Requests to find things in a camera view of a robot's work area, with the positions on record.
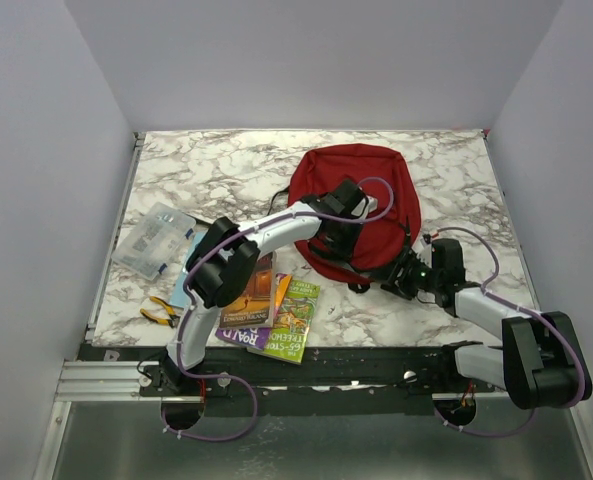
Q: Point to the green Treehouse book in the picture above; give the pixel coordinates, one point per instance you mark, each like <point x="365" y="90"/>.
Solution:
<point x="288" y="335"/>

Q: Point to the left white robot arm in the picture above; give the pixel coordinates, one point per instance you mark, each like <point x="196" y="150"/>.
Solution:
<point x="222" y="264"/>

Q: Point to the light blue book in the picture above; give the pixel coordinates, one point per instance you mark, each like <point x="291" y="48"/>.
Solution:
<point x="178" y="298"/>

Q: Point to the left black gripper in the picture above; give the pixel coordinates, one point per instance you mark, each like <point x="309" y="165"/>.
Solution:
<point x="344" y="249"/>

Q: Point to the aluminium mounting rail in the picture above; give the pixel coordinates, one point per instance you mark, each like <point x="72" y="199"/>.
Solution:
<point x="101" y="382"/>

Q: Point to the clear plastic organizer box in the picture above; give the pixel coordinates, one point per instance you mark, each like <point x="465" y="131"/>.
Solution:
<point x="150" y="244"/>

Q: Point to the purple Roald Dahl book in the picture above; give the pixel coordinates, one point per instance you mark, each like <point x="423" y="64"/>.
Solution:
<point x="257" y="337"/>

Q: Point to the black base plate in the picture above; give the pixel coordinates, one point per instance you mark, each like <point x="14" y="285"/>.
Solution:
<point x="388" y="400"/>

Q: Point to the dark brown paperback book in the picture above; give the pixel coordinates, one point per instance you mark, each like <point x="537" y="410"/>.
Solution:
<point x="254" y="308"/>

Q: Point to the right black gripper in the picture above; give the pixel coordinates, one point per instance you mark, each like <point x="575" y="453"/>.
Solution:
<point x="400" y="285"/>

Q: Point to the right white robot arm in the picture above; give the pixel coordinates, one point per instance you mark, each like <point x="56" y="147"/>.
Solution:
<point x="539" y="362"/>

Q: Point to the red backpack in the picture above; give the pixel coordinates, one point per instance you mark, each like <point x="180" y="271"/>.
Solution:
<point x="383" y="174"/>

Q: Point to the yellow handled pliers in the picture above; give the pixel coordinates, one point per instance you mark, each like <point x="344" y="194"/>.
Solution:
<point x="163" y="313"/>

